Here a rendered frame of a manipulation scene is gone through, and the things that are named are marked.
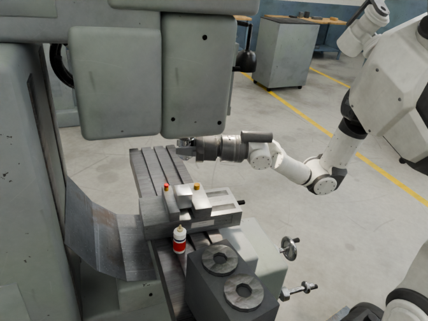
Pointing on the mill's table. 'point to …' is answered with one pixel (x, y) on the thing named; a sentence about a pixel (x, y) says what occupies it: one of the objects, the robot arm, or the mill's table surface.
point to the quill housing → (195, 72)
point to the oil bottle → (179, 239)
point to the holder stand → (225, 286)
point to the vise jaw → (200, 202)
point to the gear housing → (192, 6)
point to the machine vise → (157, 208)
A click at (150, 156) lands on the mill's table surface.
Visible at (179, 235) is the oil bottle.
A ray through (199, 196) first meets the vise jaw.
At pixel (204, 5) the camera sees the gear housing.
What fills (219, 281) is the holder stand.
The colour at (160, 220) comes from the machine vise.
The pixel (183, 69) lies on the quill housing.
